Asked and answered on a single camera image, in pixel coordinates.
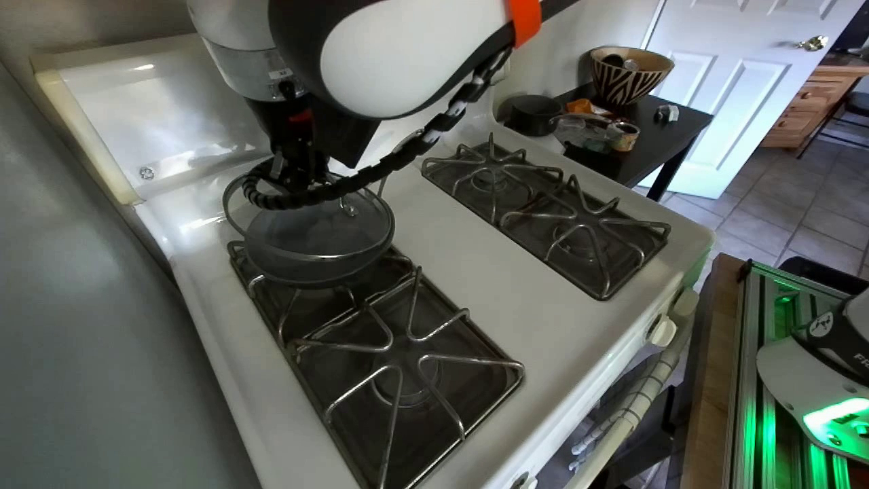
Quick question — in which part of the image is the wooden board edge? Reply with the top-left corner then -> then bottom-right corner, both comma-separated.
677,253 -> 756,489

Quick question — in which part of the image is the glass lid with metal handle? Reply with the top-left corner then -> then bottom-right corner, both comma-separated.
224,170 -> 399,267

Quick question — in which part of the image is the black burner grate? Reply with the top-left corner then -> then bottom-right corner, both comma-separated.
418,132 -> 675,305
225,240 -> 527,489

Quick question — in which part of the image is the wooden cabinet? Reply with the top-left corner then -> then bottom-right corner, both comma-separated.
762,51 -> 869,153

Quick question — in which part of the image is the brown clutter pile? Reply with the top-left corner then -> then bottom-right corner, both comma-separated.
553,96 -> 644,156

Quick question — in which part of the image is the grey frying pan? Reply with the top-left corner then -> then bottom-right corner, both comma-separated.
243,184 -> 399,291

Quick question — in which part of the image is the patterned brown bowl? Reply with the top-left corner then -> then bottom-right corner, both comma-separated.
584,46 -> 677,115

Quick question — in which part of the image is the black side table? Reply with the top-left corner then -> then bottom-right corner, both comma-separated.
491,89 -> 718,204

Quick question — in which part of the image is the metal door knob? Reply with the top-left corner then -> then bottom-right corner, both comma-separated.
783,33 -> 832,55

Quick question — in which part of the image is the white panel door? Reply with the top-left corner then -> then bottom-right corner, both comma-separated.
634,0 -> 866,204

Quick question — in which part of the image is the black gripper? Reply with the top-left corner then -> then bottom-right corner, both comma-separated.
248,89 -> 383,198

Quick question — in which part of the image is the white oven door handle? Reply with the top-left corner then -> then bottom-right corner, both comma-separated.
519,287 -> 705,489

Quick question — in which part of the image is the small round black pot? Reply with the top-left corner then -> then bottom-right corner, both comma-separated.
498,93 -> 570,139

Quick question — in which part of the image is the white gas stove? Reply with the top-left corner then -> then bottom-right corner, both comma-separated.
30,36 -> 718,489

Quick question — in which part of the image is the metal cart frame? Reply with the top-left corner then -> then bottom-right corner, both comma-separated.
732,257 -> 869,489

